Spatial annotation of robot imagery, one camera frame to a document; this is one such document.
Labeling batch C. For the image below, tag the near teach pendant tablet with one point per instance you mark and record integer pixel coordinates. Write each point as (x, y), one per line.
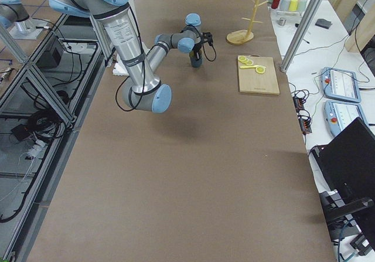
(340, 114)

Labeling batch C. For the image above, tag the yellow cup lying down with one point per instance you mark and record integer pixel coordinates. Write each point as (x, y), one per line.
(293, 5)

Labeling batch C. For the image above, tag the wooden cup storage rack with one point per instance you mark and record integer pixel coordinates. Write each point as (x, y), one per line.
(243, 36)

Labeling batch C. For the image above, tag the teach pendant tablet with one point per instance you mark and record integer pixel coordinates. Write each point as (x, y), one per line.
(340, 114)
(340, 84)

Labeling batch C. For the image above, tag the far teach pendant tablet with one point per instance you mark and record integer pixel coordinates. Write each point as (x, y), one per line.
(340, 84)

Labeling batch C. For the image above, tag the yellow toy knife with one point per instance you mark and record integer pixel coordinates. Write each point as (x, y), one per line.
(248, 67)

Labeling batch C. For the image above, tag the dark blue mug yellow inside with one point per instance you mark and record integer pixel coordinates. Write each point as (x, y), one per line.
(195, 61)

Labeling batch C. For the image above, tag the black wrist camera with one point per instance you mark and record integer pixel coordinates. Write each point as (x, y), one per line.
(207, 37)

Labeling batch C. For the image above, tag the wooden cutting board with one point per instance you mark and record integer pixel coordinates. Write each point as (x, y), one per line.
(250, 82)

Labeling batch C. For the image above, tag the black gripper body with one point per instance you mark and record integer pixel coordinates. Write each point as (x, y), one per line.
(195, 52)

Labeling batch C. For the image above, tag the aluminium frame post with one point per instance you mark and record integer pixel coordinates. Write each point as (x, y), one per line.
(304, 24)

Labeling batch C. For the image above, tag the yellow lemon slice toy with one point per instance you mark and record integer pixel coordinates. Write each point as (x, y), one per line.
(260, 69)

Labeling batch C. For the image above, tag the black box under table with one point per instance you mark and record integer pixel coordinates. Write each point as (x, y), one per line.
(52, 55)

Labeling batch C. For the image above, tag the small black square pad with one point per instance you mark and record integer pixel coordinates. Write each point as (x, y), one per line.
(323, 23)

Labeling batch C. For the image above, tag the black monitor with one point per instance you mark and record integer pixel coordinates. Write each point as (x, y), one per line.
(347, 164)

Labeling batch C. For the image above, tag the grey cup lying down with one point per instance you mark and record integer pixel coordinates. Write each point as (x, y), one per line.
(284, 5)

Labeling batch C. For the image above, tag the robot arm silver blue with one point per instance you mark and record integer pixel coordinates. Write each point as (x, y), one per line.
(16, 19)
(142, 90)

